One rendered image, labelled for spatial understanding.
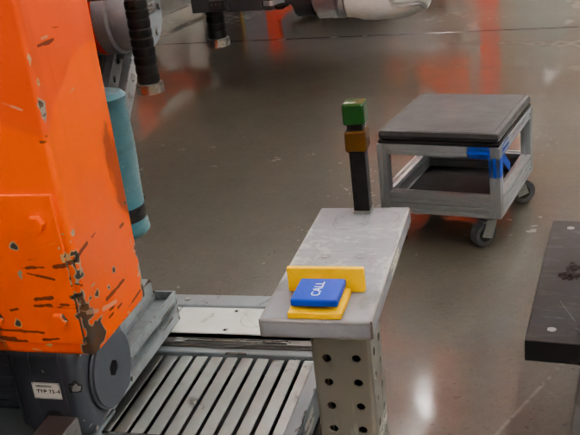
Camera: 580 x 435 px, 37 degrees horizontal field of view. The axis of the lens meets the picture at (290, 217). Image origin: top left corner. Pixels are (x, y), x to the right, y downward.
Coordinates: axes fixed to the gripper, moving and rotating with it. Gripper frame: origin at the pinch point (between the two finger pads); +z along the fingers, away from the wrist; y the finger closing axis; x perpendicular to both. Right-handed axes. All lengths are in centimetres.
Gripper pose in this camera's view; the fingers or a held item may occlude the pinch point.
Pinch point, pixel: (212, 2)
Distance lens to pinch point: 172.5
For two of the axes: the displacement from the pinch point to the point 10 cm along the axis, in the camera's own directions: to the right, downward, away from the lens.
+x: -1.1, -9.2, -3.8
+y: 2.5, -3.9, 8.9
